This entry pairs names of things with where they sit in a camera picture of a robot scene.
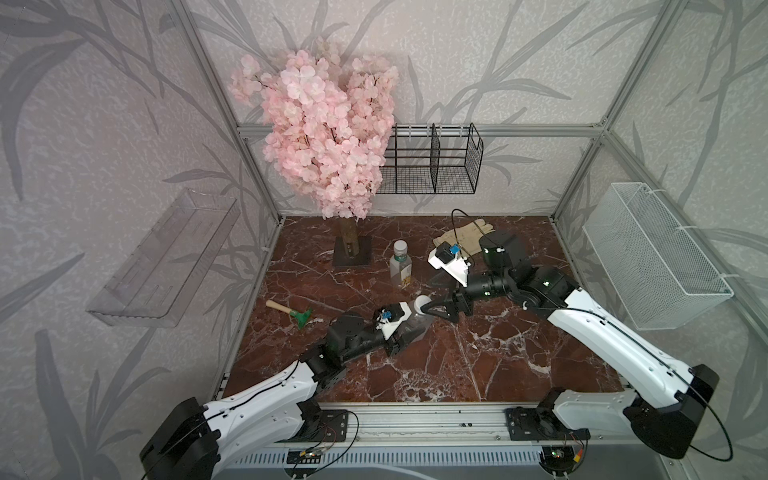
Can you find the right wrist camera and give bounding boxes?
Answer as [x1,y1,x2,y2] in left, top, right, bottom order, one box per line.
[428,242,469,287]

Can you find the white mesh basket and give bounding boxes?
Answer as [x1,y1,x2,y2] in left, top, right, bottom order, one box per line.
[583,182,734,331]

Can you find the black wire basket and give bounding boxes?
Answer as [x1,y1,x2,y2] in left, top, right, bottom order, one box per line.
[378,123,485,195]

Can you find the clear bottle with yellow label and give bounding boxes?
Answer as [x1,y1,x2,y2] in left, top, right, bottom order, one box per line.
[389,251,413,289]

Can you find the clear bottle with blue label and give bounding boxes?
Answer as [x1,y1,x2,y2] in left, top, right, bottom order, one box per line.
[400,313,435,341]

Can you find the clear acrylic wall shelf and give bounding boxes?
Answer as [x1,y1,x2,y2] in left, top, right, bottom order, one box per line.
[86,188,241,328]

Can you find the white bottle cap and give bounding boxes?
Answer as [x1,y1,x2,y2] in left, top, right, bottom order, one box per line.
[393,240,408,256]
[413,295,431,315]

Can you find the aluminium mounting rail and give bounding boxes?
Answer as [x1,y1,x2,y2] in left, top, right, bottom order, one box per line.
[185,401,679,448]

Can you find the beige work glove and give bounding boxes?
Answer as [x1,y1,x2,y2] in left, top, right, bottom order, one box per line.
[432,219,494,257]

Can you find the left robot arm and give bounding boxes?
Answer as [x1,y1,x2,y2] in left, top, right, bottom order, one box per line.
[140,307,434,479]

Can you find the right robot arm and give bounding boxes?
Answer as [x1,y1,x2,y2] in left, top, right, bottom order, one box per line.
[425,231,719,459]

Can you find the green toy rake wooden handle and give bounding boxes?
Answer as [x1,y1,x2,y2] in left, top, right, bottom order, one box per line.
[265,300,313,329]

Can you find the pink artificial blossom tree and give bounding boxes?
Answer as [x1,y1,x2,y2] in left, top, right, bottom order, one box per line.
[229,43,399,261]

